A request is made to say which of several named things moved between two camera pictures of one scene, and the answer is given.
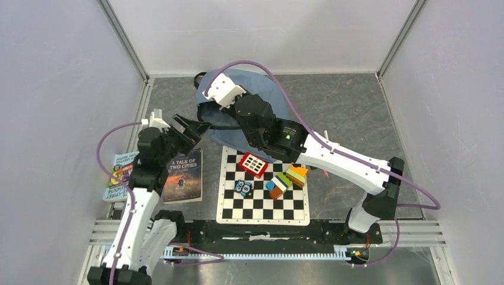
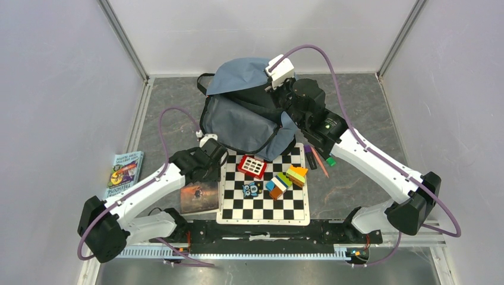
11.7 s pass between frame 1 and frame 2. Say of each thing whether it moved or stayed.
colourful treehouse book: stayed
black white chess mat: stayed
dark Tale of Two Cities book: moved
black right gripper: moved
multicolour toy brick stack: stayed
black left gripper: moved
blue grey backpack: stayed
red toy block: stayed
